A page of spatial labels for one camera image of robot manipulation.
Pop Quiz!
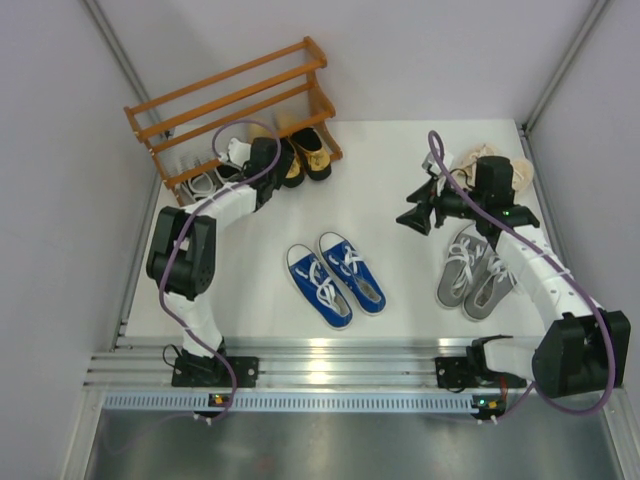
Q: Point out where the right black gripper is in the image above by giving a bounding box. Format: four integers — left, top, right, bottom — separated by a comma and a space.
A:
397, 173, 486, 235

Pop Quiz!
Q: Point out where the gold loafer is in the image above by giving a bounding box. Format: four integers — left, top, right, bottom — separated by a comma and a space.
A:
247, 119, 307, 190
281, 127, 332, 188

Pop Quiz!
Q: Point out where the black white sneaker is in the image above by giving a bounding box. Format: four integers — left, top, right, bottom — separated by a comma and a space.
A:
181, 172, 219, 203
213, 162, 246, 185

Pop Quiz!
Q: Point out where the blue canvas sneaker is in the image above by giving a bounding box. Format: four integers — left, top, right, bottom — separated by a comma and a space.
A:
318, 232, 387, 315
286, 244, 353, 330

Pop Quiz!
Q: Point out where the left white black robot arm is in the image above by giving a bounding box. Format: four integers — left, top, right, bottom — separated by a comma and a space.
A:
146, 137, 294, 389

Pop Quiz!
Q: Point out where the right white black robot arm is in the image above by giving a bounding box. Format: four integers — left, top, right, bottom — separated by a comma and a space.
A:
396, 156, 631, 399

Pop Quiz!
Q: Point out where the orange wooden shoe shelf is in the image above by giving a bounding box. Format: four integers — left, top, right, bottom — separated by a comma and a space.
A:
124, 36, 343, 206

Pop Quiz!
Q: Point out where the left beige sneaker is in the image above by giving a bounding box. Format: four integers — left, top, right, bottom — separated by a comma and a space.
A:
456, 143, 501, 174

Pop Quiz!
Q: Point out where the beige sneaker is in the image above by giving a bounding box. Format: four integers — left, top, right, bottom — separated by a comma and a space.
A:
511, 157, 535, 193
456, 143, 501, 174

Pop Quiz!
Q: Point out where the left grey canvas sneaker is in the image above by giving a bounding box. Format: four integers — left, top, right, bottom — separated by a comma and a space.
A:
436, 225, 488, 309

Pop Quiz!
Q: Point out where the grey canvas sneaker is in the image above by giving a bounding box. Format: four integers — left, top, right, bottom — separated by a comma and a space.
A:
436, 225, 488, 309
462, 253, 517, 322

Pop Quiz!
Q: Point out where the right grey canvas sneaker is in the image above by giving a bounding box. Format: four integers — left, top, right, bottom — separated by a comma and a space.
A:
462, 253, 517, 322

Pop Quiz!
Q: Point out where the right beige sneaker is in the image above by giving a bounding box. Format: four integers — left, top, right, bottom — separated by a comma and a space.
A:
511, 157, 535, 193

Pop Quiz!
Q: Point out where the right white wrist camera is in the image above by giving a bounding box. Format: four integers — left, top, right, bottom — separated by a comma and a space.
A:
422, 150, 455, 177

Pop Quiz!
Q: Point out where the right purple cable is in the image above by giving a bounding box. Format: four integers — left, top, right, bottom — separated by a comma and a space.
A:
428, 130, 619, 421

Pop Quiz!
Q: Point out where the purple cable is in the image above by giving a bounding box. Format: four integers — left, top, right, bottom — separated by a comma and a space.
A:
158, 119, 282, 426
428, 130, 619, 421

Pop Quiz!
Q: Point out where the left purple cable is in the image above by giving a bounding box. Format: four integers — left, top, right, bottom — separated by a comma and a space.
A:
158, 119, 282, 426

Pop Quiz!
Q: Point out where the aluminium rail frame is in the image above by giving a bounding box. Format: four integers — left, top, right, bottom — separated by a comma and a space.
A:
83, 337, 471, 391

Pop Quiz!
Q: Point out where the perforated grey cable tray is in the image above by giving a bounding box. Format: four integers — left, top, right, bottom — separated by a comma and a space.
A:
103, 392, 501, 414

